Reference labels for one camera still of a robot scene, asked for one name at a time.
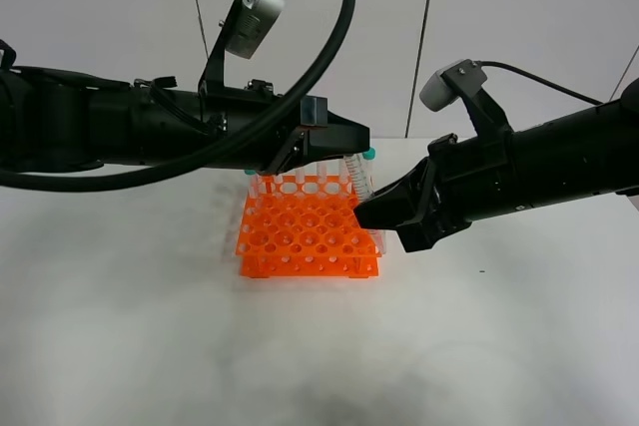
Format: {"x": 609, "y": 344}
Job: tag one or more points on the green capped test tube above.
{"x": 362, "y": 187}

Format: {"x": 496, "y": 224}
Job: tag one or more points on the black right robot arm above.
{"x": 591, "y": 153}

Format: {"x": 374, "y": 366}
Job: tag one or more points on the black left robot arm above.
{"x": 61, "y": 122}

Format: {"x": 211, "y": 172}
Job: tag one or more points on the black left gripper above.
{"x": 309, "y": 133}

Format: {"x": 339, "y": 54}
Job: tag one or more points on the front left capped test tube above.
{"x": 254, "y": 191}

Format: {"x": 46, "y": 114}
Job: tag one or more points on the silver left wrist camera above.
{"x": 248, "y": 23}

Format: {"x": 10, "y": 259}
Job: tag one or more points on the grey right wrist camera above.
{"x": 446, "y": 85}

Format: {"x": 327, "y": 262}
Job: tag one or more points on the orange test tube rack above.
{"x": 305, "y": 230}

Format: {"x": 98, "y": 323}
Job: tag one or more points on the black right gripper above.
{"x": 445, "y": 192}

